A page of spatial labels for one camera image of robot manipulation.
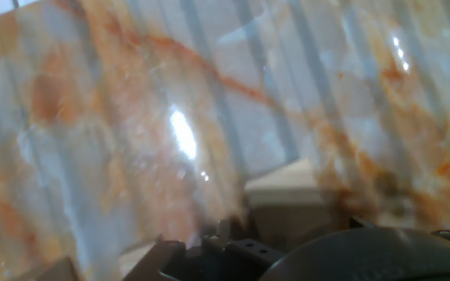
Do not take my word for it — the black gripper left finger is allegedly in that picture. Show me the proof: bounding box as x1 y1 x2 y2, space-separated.
123 220 284 281

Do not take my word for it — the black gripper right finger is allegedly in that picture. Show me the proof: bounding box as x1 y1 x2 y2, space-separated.
348 216 370 229

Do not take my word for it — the small wooden cube block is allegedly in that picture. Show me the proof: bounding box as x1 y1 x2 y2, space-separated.
243 157 330 253

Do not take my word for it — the marble pattern vinyl mat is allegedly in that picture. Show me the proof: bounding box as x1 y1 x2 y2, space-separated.
0 0 450 281

